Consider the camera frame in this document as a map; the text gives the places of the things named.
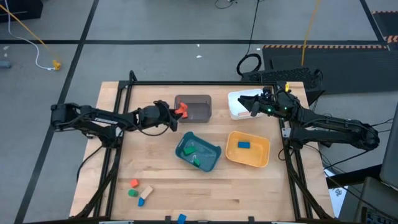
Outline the yellow plastic bin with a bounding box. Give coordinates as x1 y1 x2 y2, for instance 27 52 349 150
225 131 271 169

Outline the grey monitor back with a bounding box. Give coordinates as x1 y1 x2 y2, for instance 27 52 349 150
379 102 398 191

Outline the brown plastic bin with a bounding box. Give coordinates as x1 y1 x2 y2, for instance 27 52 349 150
173 94 213 124

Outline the teal plastic bin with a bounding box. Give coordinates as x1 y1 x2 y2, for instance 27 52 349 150
175 131 223 173

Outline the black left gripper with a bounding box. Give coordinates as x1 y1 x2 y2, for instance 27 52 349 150
137 100 185 133

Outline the red arch block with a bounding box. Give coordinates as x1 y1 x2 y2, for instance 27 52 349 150
174 101 189 114

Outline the white printed paper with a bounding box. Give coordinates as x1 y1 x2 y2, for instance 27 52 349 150
323 167 348 218

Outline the black floor cable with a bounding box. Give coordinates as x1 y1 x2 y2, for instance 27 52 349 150
236 0 262 78

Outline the black hazard-edged floor mat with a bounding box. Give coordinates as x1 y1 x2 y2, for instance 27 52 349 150
262 44 398 91
371 11 398 44

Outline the white plastic bin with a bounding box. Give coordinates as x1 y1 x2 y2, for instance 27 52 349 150
227 88 266 121

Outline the short natural wood block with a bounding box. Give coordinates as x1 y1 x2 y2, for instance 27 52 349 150
139 185 154 200

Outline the black perforated computer case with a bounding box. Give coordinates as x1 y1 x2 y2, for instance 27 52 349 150
241 67 326 105

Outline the black cabinet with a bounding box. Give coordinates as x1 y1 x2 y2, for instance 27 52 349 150
0 0 44 22

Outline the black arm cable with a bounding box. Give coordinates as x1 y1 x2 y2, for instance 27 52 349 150
76 143 106 184

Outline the yellow floor cable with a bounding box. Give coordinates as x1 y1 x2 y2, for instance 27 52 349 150
300 0 321 67
0 3 60 63

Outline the black aluminium table frame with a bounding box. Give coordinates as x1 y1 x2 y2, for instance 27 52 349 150
70 70 335 224

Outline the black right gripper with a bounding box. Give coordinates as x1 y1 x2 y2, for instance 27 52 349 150
237 87 298 118

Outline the white floor cable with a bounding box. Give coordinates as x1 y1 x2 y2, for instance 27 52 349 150
4 0 55 71

